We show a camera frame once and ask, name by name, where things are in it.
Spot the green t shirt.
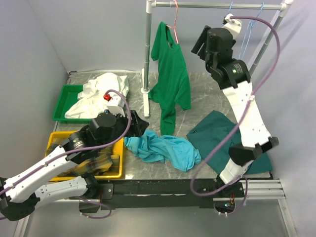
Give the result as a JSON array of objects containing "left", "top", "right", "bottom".
[{"left": 149, "top": 22, "right": 191, "bottom": 135}]

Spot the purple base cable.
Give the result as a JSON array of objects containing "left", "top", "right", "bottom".
[
  {"left": 217, "top": 177, "right": 249, "bottom": 218},
  {"left": 76, "top": 196, "right": 112, "bottom": 220}
]

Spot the grey white clothes rack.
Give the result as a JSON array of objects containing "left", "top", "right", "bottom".
[{"left": 141, "top": 0, "right": 294, "bottom": 118}]

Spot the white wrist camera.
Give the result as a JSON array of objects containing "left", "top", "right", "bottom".
[
  {"left": 103, "top": 94, "right": 125, "bottom": 117},
  {"left": 222, "top": 13, "right": 242, "bottom": 40}
]

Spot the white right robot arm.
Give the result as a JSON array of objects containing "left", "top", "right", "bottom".
[{"left": 191, "top": 25, "right": 279, "bottom": 197}]

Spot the yellow plaid cloth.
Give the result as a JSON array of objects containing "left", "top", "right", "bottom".
[{"left": 54, "top": 146, "right": 119, "bottom": 181}]

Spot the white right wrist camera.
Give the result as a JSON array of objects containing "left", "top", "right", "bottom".
[{"left": 222, "top": 13, "right": 242, "bottom": 40}]

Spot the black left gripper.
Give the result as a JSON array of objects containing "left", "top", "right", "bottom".
[{"left": 98, "top": 109, "right": 149, "bottom": 150}]

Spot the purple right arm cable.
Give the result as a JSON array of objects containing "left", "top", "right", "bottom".
[{"left": 190, "top": 15, "right": 281, "bottom": 197}]

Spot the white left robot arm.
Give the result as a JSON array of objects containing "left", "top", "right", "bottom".
[{"left": 0, "top": 110, "right": 149, "bottom": 221}]

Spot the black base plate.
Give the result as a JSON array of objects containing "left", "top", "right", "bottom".
[{"left": 91, "top": 179, "right": 244, "bottom": 209}]

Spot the yellow plastic bin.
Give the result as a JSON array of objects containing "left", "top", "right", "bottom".
[{"left": 46, "top": 131, "right": 125, "bottom": 180}]

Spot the pink wire hanger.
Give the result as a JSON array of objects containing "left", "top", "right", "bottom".
[{"left": 166, "top": 0, "right": 179, "bottom": 44}]

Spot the green plastic tray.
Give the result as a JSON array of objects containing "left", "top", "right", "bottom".
[{"left": 52, "top": 84, "right": 92, "bottom": 124}]

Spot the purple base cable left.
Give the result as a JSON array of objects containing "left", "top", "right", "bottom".
[{"left": 76, "top": 196, "right": 112, "bottom": 220}]

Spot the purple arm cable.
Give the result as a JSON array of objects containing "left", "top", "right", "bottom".
[
  {"left": 190, "top": 15, "right": 281, "bottom": 197},
  {"left": 0, "top": 89, "right": 132, "bottom": 220}
]

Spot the dark teal garment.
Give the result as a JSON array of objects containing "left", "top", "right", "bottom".
[{"left": 187, "top": 111, "right": 273, "bottom": 174}]

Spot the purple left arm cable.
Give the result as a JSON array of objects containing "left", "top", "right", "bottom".
[{"left": 0, "top": 89, "right": 132, "bottom": 220}]

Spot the white shirt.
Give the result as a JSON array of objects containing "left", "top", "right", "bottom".
[{"left": 65, "top": 73, "right": 129, "bottom": 119}]

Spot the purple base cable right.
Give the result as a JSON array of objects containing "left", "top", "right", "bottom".
[{"left": 217, "top": 177, "right": 249, "bottom": 218}]

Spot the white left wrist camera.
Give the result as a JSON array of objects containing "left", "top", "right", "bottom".
[{"left": 103, "top": 94, "right": 125, "bottom": 117}]

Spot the light blue t shirt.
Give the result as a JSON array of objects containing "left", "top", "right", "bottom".
[{"left": 124, "top": 130, "right": 202, "bottom": 172}]

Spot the blue wire hanger right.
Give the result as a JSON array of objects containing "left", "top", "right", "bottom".
[{"left": 238, "top": 2, "right": 265, "bottom": 60}]

